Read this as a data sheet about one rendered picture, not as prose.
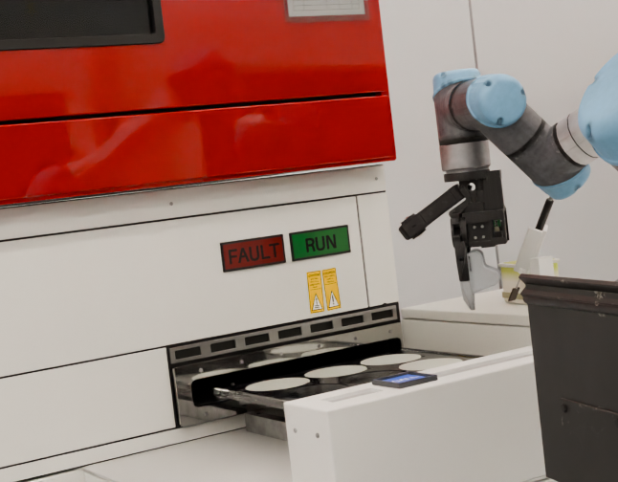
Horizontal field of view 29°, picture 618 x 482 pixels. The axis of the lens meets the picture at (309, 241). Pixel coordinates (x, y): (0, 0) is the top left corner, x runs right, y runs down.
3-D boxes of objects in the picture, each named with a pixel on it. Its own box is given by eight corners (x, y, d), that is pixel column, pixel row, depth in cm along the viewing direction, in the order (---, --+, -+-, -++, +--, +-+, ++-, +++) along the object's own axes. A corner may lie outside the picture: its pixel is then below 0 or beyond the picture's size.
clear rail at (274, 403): (210, 396, 188) (209, 387, 188) (218, 394, 189) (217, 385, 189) (339, 423, 156) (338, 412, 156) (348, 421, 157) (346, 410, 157)
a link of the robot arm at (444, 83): (443, 69, 177) (422, 76, 185) (452, 143, 178) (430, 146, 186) (492, 65, 179) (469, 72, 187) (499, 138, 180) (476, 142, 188)
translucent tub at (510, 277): (501, 302, 201) (496, 262, 201) (540, 296, 204) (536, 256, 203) (524, 305, 194) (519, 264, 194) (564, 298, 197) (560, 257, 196)
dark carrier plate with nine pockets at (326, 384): (222, 391, 188) (222, 387, 188) (399, 353, 206) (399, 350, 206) (342, 415, 159) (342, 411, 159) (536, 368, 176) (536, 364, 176)
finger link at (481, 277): (501, 310, 181) (496, 249, 180) (462, 313, 182) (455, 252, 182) (503, 307, 184) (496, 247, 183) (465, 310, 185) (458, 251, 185)
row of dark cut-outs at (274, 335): (169, 363, 188) (167, 348, 188) (395, 318, 211) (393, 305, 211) (171, 363, 188) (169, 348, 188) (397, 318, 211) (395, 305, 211)
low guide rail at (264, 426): (246, 431, 192) (243, 412, 192) (256, 428, 193) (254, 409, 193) (437, 479, 149) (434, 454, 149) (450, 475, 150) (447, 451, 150)
